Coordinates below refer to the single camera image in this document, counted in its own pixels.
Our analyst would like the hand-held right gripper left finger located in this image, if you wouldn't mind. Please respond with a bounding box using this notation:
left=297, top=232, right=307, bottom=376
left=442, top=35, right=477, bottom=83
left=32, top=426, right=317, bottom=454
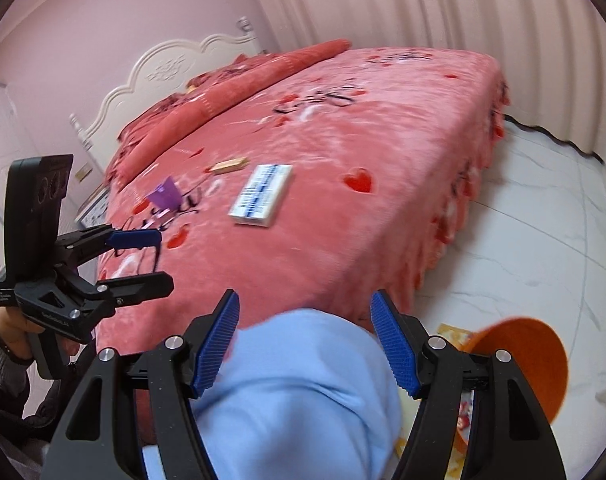
left=43, top=289, right=241, bottom=480

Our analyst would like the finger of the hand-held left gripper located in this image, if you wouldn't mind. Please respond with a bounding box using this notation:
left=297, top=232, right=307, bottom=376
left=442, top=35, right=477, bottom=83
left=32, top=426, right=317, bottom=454
left=77, top=271, right=175, bottom=310
left=57, top=226, right=164, bottom=267

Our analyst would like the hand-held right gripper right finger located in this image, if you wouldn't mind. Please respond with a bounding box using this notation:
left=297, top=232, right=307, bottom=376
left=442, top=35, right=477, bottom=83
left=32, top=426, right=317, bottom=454
left=370, top=289, right=568, bottom=480

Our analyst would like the orange plastic bin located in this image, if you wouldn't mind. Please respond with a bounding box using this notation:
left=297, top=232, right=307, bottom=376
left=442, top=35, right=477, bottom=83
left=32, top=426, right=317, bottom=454
left=464, top=316, right=570, bottom=426

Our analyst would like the person's left forearm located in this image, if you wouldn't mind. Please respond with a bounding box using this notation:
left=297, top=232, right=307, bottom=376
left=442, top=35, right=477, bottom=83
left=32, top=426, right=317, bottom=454
left=0, top=320, right=99, bottom=443

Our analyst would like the person's left hand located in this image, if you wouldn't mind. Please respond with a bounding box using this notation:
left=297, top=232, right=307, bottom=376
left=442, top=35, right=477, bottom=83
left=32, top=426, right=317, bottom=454
left=0, top=304, right=41, bottom=363

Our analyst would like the white nightstand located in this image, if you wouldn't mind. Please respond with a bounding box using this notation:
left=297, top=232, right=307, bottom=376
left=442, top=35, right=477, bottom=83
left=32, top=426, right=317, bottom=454
left=76, top=185, right=112, bottom=232

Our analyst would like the purple plastic cup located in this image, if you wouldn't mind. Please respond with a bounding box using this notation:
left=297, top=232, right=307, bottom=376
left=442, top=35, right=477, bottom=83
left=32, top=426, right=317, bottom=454
left=148, top=176, right=182, bottom=211

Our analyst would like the yellow printed paper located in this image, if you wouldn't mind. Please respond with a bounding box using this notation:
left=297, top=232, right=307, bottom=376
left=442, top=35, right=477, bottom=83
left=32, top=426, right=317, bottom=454
left=397, top=324, right=484, bottom=480

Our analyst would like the light blue pants leg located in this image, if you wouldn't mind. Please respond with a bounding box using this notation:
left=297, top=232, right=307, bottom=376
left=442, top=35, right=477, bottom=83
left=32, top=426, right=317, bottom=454
left=142, top=309, right=405, bottom=480

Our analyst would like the white wardrobe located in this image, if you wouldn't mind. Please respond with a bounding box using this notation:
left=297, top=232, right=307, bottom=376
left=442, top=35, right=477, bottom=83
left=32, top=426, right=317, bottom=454
left=0, top=77, right=39, bottom=301

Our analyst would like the wooden block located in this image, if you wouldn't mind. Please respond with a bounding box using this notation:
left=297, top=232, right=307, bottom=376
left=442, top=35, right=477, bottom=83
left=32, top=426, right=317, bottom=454
left=211, top=158, right=248, bottom=176

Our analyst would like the red printed pillow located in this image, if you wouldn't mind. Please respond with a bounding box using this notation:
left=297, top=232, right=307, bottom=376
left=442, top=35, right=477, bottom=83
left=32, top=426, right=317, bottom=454
left=120, top=95, right=189, bottom=133
left=185, top=55, right=249, bottom=92

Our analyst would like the long white box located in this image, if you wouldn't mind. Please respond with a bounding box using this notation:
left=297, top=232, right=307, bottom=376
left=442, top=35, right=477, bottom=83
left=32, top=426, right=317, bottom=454
left=228, top=164, right=293, bottom=228

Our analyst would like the white carved bed headboard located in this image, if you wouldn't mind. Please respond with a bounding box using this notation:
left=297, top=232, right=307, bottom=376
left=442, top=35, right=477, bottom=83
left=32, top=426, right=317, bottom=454
left=69, top=17, right=264, bottom=148

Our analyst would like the folded red quilt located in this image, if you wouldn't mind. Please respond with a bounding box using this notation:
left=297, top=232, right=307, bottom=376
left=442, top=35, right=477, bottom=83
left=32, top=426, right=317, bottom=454
left=116, top=38, right=351, bottom=186

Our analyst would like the pink curtain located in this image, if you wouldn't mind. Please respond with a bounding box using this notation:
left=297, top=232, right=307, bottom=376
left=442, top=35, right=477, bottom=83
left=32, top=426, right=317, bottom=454
left=243, top=0, right=606, bottom=161

